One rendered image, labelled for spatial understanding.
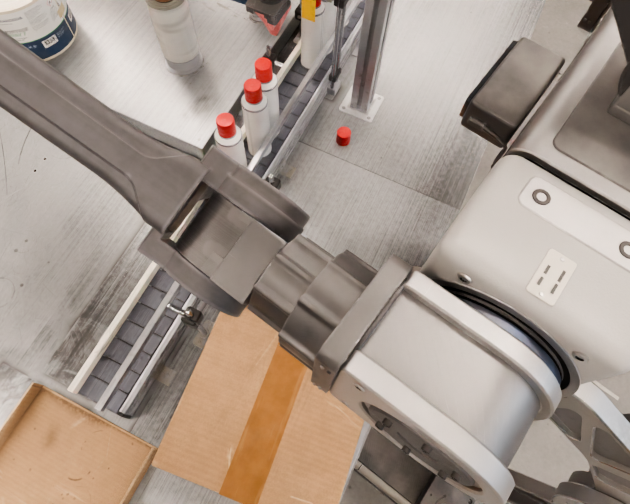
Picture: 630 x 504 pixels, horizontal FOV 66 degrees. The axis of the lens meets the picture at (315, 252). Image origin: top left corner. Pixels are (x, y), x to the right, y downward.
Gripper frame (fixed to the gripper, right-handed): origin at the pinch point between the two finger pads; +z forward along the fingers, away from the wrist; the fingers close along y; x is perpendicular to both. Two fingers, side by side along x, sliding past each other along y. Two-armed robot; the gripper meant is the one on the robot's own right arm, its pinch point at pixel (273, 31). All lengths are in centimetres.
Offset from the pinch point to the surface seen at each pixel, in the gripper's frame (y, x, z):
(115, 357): 73, 5, 13
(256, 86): 20.0, 7.5, -7.0
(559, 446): 30, 123, 102
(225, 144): 31.4, 6.9, -2.8
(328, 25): -11.3, 7.9, 4.2
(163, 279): 56, 4, 13
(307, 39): -5.3, 5.5, 4.2
